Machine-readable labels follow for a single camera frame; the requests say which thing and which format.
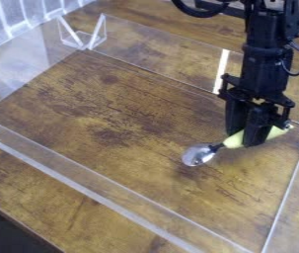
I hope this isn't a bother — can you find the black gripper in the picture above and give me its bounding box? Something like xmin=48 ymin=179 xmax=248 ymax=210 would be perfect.
xmin=219 ymin=45 xmax=295 ymax=147

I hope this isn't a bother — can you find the green handled metal spoon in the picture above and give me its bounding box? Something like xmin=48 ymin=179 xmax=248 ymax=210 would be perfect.
xmin=180 ymin=123 xmax=294 ymax=167

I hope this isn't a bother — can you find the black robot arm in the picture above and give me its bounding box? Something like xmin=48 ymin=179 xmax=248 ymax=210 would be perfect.
xmin=219 ymin=0 xmax=299 ymax=147

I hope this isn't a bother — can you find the black bar on table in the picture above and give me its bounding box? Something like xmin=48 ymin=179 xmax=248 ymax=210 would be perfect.
xmin=193 ymin=0 xmax=244 ymax=18

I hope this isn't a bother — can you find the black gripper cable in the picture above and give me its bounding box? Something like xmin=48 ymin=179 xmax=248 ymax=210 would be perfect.
xmin=168 ymin=0 xmax=299 ymax=77

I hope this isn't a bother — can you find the clear acrylic tray enclosure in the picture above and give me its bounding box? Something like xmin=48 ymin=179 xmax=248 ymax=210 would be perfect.
xmin=0 ymin=15 xmax=299 ymax=253

